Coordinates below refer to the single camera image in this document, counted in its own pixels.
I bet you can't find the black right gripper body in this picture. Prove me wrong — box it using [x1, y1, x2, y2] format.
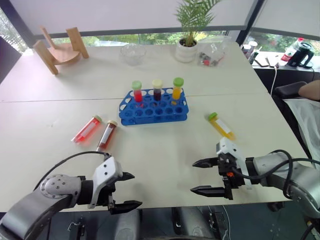
[217, 153, 248, 201]

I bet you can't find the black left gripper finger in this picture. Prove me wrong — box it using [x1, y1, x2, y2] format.
[121, 171, 136, 182]
[109, 199, 144, 216]

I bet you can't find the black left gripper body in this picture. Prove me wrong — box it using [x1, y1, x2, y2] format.
[95, 175, 125, 215]

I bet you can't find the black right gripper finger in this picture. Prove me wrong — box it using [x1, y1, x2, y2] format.
[190, 185, 227, 198]
[191, 157, 220, 169]

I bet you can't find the yellow tube green cap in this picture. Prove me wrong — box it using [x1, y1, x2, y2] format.
[207, 112, 237, 141]

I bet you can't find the dark red tube cream cap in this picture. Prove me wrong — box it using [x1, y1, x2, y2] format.
[96, 120, 119, 152]

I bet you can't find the red tube pale green cap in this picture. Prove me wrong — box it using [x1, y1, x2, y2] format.
[70, 114, 104, 146]

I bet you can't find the blue test tube rack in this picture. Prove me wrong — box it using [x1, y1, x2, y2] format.
[117, 87, 190, 127]

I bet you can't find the orange tube green cap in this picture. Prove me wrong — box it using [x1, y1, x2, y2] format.
[171, 77, 185, 101]

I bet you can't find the red tube bright green cap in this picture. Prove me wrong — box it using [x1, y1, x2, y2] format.
[131, 80, 144, 103]

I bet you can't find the dark purple tube cream cap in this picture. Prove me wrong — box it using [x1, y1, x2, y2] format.
[151, 79, 164, 102]

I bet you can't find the white garment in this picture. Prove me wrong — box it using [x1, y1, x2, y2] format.
[281, 98, 320, 161]

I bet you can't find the black chair armrest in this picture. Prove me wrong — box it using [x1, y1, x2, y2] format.
[271, 81, 309, 100]

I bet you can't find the clear plastic container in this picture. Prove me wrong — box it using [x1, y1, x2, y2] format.
[197, 35, 232, 68]

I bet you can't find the white ribbed plant pot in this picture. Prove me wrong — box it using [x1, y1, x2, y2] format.
[174, 38, 199, 64]

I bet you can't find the clear glass bowl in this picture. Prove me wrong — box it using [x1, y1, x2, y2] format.
[119, 43, 147, 67]

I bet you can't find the clear bottle red cap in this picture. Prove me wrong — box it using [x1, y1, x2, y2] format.
[280, 37, 305, 64]

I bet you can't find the wooden stand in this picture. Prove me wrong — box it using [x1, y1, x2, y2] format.
[32, 25, 90, 76]

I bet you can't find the black electric kettle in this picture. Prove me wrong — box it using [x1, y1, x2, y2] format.
[286, 41, 315, 69]

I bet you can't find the green palm plant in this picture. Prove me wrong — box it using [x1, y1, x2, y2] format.
[173, 0, 224, 47]

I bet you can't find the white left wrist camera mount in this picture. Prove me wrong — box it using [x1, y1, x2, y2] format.
[87, 156, 124, 210]

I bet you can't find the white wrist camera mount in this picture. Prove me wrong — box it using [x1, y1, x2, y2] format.
[87, 156, 124, 210]
[215, 136, 254, 191]

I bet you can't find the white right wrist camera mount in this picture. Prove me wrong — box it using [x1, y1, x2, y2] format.
[215, 136, 254, 191]

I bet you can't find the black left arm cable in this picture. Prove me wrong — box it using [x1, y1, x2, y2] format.
[32, 150, 113, 193]

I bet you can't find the white charging cable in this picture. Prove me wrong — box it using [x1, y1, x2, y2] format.
[269, 65, 279, 96]

